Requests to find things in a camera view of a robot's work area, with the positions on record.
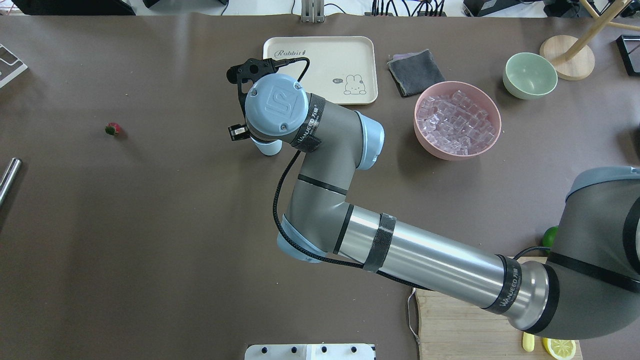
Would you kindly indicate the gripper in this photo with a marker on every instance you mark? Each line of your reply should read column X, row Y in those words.
column 236, row 132

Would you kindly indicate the blue plastic cup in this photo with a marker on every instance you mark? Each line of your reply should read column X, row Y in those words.
column 267, row 148

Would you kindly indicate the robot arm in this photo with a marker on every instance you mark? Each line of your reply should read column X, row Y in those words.
column 587, row 288

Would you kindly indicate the pink bowl of ice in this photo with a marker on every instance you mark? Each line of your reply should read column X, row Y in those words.
column 456, row 121

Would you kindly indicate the beige rabbit tray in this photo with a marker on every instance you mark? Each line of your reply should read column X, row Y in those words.
column 342, row 68

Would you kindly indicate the red strawberry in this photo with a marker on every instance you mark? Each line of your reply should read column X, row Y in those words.
column 113, row 129

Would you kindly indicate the grey folded cloth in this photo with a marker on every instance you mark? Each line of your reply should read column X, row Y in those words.
column 414, row 72

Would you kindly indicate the steel muddler rod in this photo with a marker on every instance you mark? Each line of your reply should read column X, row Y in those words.
column 8, row 177

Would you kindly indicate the wooden cutting board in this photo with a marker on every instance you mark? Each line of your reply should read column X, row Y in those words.
column 451, row 329

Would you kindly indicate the green ceramic bowl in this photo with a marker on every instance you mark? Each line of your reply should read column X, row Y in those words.
column 529, row 76

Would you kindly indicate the green lime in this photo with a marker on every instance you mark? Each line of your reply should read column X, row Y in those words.
column 549, row 236

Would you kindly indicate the wooden glass drying stand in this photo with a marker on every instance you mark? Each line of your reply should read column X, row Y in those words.
column 571, row 57

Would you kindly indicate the yellow plastic knife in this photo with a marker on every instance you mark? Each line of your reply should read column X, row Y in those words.
column 528, row 342

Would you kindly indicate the lemon half right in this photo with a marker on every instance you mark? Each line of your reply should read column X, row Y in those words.
column 560, row 349

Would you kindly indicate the wine glass rack tray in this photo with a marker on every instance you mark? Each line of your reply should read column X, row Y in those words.
column 628, row 47

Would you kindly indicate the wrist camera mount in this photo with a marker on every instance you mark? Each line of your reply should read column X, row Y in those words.
column 254, row 69

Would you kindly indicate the aluminium frame post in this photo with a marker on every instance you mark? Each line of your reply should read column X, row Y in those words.
column 312, row 11

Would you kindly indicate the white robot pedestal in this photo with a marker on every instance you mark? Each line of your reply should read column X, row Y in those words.
column 312, row 351

